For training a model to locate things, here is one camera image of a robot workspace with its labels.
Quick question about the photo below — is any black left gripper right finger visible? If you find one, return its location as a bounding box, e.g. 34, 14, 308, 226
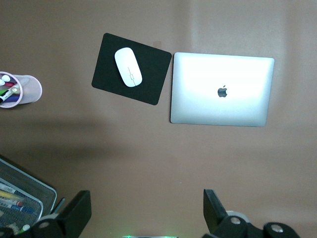
203, 188, 302, 238

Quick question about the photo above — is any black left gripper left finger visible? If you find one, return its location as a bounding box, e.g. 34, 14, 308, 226
31, 189, 93, 238

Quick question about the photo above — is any silver laptop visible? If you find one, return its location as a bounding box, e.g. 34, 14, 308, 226
169, 52, 275, 127

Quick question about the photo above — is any green marker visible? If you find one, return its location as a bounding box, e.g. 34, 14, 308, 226
0, 87, 20, 98
18, 224, 32, 236

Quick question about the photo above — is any purple marker black cap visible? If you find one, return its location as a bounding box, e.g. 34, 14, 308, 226
0, 95, 22, 105

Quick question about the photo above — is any silver mesh desk tray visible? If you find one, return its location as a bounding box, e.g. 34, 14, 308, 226
0, 155, 57, 233

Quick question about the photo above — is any yellow pen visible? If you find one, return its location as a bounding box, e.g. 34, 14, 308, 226
0, 190, 23, 202

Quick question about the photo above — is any pink mesh pen cup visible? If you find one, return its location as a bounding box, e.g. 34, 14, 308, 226
0, 71, 43, 109

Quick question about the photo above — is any black mouse pad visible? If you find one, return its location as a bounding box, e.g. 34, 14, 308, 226
91, 32, 172, 107

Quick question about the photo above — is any white computer mouse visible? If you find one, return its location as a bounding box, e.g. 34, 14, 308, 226
114, 47, 143, 88

